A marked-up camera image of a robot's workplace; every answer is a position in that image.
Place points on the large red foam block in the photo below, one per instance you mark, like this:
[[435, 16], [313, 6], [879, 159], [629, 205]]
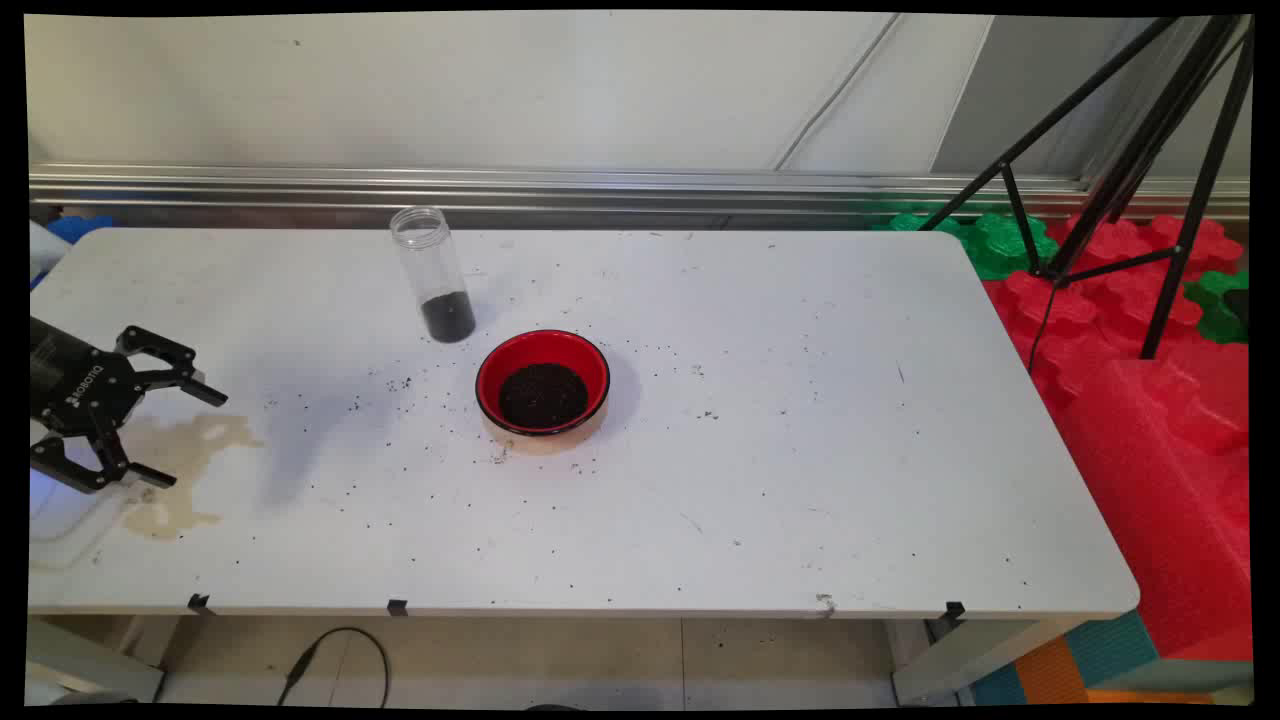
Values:
[[1160, 500]]

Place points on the blue foam piece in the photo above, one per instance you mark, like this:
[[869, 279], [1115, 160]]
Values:
[[80, 228]]

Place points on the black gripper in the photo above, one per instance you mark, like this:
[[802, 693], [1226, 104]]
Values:
[[75, 385]]

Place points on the black seeds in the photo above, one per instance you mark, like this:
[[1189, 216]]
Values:
[[543, 396], [448, 318]]

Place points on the orange foam floor tile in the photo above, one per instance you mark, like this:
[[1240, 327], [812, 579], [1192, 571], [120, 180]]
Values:
[[1050, 675]]

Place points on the clear plastic jar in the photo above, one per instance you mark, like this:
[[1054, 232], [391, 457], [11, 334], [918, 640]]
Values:
[[425, 260]]

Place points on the white wall conduit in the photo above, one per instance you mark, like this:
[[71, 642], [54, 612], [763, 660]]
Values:
[[835, 95]]

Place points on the grey table leg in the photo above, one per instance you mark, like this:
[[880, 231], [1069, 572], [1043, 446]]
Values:
[[90, 665], [980, 655]]

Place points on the red bowl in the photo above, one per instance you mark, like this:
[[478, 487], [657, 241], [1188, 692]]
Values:
[[545, 345]]

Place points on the black seeds in bowl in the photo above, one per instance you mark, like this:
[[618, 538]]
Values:
[[543, 396]]

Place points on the red foam puzzle mats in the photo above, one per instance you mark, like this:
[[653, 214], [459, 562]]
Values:
[[1090, 290]]

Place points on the aluminium wall rail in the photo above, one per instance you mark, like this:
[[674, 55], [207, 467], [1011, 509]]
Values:
[[600, 188]]

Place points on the black tripod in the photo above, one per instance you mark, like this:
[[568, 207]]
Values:
[[1150, 150]]

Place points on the green foam puzzle piece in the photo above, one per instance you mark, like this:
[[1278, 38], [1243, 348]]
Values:
[[1000, 245], [1220, 305]]

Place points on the teal foam floor tile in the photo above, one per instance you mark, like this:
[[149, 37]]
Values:
[[1110, 650]]

